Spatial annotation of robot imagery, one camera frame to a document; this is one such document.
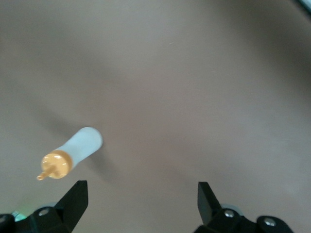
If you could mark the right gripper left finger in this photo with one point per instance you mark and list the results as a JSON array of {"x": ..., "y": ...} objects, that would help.
[{"x": 65, "y": 211}]

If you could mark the orange-capped squeeze bottle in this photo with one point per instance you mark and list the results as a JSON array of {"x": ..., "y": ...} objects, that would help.
[{"x": 82, "y": 143}]

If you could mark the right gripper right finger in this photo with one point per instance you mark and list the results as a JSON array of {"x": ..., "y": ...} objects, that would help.
[{"x": 216, "y": 216}]

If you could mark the brown table cover sheet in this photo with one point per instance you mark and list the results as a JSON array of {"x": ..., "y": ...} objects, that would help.
[{"x": 170, "y": 85}]

